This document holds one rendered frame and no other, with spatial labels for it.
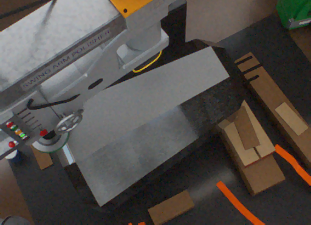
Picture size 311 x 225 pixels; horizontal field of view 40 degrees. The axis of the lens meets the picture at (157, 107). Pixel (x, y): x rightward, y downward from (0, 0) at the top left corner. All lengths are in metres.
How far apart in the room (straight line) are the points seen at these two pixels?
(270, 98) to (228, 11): 0.88
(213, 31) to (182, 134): 1.31
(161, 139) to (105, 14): 1.01
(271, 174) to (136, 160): 1.04
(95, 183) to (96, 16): 1.11
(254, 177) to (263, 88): 0.68
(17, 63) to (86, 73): 0.37
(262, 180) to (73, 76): 1.64
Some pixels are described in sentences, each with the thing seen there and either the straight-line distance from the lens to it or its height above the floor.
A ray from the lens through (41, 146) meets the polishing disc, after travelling 2.41.
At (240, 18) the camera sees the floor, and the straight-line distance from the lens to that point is 3.69.
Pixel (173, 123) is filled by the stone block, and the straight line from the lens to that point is 2.47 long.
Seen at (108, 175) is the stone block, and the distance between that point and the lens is 2.48.
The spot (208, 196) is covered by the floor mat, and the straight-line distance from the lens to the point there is 3.13.
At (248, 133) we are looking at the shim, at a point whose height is 0.26.
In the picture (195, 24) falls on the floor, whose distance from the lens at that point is 3.63.
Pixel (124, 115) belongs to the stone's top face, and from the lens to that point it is 2.43.
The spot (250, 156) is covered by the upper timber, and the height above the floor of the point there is 0.25.
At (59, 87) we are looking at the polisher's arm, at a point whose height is 1.39.
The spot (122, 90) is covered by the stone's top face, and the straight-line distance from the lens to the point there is 2.49.
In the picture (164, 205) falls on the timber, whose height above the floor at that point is 0.14.
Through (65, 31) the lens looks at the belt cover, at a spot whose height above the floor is 1.69.
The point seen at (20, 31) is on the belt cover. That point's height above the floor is 1.69.
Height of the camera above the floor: 3.11
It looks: 70 degrees down
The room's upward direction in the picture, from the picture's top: 6 degrees counter-clockwise
